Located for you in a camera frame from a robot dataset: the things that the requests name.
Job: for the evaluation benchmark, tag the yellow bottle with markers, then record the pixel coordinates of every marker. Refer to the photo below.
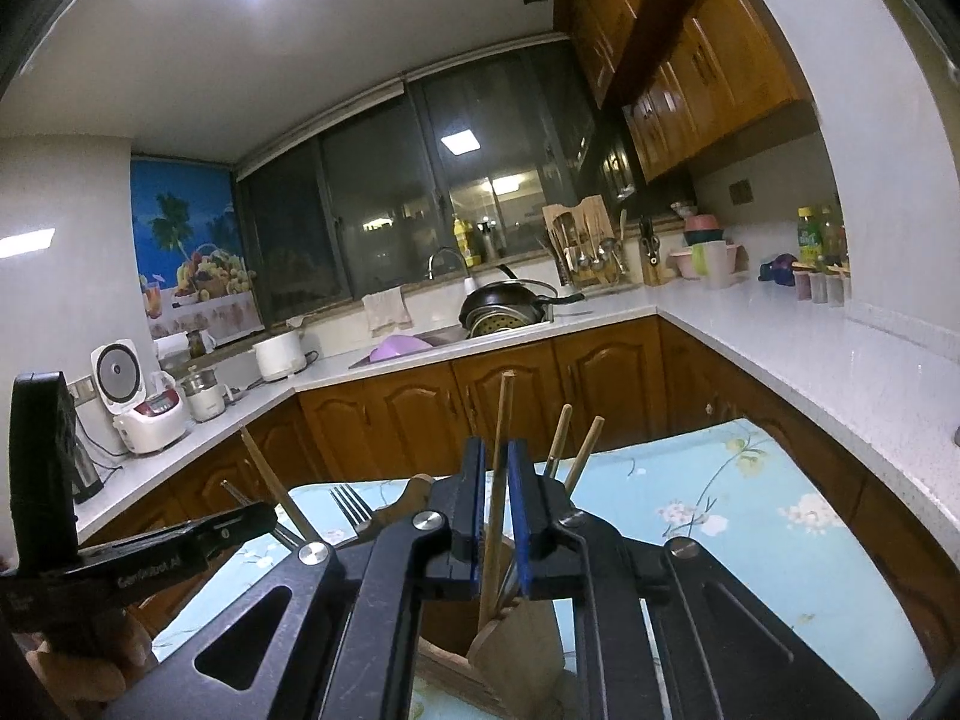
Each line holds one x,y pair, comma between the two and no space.
463,240

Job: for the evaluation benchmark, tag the person's left hand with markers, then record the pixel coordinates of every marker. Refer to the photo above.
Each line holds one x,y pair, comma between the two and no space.
75,671

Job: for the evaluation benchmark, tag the blue purple plastic toy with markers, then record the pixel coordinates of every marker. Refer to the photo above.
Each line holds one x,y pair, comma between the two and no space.
776,268

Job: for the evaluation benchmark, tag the black wok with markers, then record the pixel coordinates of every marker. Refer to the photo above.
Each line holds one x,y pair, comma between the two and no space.
502,300

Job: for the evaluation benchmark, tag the green drink bottle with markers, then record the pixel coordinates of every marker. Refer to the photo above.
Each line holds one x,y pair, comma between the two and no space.
809,236

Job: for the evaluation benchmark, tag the purple plastic basin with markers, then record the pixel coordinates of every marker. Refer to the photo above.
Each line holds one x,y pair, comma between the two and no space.
401,349

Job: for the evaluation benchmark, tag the dark kitchen window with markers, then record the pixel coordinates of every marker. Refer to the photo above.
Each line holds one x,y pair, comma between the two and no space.
375,202

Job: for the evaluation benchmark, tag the metal chopstick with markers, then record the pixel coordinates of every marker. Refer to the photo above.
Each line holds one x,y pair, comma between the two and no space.
259,514
508,581

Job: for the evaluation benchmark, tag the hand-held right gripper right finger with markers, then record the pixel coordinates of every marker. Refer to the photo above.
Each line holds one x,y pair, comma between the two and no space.
523,532

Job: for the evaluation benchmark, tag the wooden upper cabinets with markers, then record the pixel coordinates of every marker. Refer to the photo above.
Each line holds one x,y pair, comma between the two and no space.
675,75

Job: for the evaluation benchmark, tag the small steel pot appliance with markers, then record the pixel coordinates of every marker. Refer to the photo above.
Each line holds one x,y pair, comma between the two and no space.
204,394

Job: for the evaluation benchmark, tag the white electric pot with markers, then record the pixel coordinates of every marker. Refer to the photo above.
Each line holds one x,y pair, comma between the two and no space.
279,356

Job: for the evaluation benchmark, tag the wooden cutting board rack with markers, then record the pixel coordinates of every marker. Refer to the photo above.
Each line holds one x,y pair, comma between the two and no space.
581,217

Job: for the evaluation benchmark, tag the steel fork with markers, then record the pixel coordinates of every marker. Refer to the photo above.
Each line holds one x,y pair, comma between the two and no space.
352,514

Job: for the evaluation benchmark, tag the chrome sink faucet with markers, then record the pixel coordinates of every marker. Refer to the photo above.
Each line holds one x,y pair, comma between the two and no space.
448,259

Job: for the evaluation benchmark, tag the beige hanging towel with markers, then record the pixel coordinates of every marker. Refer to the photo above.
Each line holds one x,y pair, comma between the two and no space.
386,311

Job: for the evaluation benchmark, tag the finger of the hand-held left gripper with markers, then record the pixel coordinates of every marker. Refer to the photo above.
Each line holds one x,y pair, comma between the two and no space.
236,525

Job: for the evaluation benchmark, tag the dark wall socket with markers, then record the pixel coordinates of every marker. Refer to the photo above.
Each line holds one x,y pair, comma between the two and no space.
741,191

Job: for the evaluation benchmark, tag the white kitchen countertop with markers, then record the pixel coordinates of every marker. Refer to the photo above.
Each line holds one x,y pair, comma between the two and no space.
787,345

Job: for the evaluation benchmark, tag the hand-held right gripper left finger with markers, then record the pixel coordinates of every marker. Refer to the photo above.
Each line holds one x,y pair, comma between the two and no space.
474,525

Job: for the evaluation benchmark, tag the row of seasoning jars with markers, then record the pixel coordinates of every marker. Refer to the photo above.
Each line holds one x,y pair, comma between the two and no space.
821,285

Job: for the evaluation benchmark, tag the stack of pastel bowls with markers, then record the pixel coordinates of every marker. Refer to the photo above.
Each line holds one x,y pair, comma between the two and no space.
709,255

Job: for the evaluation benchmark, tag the white rice cooker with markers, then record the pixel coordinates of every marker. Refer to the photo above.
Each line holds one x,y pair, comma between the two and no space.
146,412

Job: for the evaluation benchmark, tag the wooden chopstick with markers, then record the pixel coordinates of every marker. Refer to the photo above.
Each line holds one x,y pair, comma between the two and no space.
270,472
559,435
589,450
499,420

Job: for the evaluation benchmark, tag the wooden slatted utensil holder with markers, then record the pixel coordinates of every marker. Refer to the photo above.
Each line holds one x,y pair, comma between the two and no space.
517,652

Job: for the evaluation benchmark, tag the small glass jar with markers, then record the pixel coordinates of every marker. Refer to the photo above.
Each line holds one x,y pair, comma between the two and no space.
196,343

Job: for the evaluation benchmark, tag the fruit wall poster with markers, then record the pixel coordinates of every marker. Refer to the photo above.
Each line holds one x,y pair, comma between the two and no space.
195,247

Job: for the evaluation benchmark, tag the knife block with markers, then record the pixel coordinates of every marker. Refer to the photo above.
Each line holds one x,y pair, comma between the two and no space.
649,255

